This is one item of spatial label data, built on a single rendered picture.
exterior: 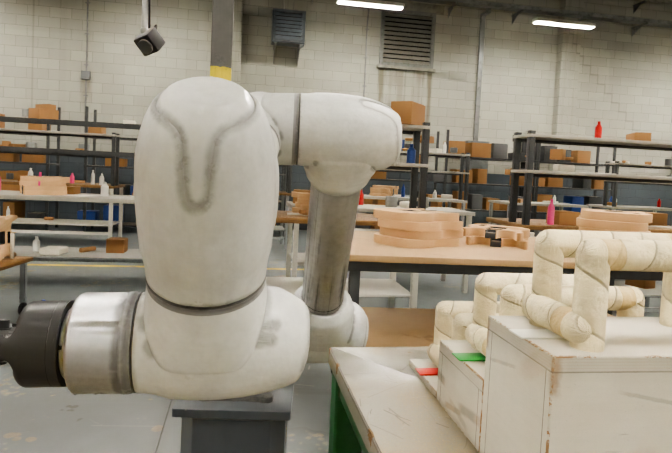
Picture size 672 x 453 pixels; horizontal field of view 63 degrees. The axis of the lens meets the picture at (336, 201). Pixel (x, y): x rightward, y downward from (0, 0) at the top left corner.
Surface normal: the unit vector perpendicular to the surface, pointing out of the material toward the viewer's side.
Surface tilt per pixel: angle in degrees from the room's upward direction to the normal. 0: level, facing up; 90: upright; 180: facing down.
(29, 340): 69
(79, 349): 80
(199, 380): 111
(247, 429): 90
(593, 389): 90
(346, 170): 134
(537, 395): 90
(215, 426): 90
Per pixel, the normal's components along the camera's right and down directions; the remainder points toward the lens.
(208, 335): 0.18, 0.43
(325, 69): 0.17, 0.06
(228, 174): 0.49, 0.25
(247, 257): 0.70, 0.44
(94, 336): 0.17, -0.36
